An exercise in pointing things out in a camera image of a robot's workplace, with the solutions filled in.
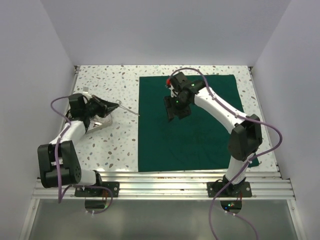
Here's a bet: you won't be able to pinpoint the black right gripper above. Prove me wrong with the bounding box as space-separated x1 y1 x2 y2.
163 93 191 123

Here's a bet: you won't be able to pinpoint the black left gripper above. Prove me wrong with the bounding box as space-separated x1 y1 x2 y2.
83 95 118 119

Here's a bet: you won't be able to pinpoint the steel scissor forceps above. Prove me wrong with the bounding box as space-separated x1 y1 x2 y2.
116 99 140 117

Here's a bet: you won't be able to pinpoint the stainless steel tray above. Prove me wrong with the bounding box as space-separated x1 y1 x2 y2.
66 109 113 136

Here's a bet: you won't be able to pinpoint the dark green surgical cloth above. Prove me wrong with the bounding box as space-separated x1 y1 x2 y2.
138 76 230 172

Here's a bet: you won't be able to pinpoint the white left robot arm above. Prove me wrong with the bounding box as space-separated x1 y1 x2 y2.
37 93 120 197

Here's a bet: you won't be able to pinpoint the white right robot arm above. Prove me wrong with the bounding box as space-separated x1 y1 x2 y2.
164 72 263 197

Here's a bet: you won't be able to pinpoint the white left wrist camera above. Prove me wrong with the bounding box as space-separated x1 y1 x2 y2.
82 86 90 95

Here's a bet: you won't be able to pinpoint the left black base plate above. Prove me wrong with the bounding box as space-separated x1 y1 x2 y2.
74 181 120 198

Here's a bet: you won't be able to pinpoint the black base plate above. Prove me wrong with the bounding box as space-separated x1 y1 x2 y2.
206 180 253 198
74 181 120 198

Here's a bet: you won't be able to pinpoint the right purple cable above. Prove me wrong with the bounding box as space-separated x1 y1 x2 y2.
169 67 283 240

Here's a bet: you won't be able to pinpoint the purple cable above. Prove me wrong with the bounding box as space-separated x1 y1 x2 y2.
50 96 113 216
169 67 283 240

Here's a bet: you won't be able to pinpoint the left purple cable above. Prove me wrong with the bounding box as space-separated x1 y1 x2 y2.
50 96 113 216

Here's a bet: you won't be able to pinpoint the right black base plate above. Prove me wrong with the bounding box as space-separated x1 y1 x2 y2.
206 180 253 198

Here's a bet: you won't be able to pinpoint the aluminium rail frame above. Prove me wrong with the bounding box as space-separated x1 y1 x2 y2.
18 65 307 240

